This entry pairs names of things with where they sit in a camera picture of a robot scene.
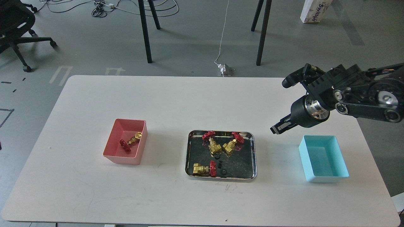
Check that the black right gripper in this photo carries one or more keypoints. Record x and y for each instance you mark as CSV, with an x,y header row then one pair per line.
x,y
306,112

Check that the brass valve red handle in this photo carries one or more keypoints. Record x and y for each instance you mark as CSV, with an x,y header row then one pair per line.
x,y
126,145

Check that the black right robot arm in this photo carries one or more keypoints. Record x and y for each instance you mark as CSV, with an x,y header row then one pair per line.
x,y
374,94

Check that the blue plastic box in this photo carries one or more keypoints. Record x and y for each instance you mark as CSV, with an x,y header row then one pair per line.
x,y
322,159

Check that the brass valve top right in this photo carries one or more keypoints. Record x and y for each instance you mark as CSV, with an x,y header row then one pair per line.
x,y
234,144

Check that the brass valve centre top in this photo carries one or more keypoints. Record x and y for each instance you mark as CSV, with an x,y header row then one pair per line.
x,y
214,147

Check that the brass valve bottom left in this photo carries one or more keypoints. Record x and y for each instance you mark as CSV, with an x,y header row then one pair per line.
x,y
201,170

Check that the white cardboard box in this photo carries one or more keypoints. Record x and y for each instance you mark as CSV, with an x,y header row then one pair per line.
x,y
313,10

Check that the pink plastic box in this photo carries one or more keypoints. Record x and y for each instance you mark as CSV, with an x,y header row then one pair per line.
x,y
125,129

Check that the metal tray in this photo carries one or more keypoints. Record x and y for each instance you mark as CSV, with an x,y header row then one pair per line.
x,y
241,165

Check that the floor power socket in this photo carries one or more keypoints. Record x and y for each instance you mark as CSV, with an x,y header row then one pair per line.
x,y
225,70

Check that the black table leg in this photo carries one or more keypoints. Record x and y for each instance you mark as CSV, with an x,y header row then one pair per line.
x,y
154,14
257,14
145,31
263,32

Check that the black table leg rear right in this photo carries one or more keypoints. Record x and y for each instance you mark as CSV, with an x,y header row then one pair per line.
x,y
257,14

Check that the black table leg rear left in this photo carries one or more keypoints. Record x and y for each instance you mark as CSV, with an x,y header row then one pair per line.
x,y
154,14

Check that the black office chair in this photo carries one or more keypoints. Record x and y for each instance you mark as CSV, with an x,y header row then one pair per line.
x,y
16,28

